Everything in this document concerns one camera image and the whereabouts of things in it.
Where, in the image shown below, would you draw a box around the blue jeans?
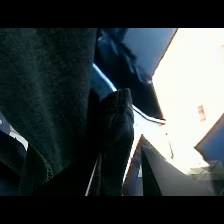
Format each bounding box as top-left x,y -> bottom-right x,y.
87,88 -> 135,197

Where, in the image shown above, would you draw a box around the black garment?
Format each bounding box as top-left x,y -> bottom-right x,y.
0,28 -> 101,197

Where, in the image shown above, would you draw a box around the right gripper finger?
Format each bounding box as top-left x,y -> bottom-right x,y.
123,134 -> 216,197

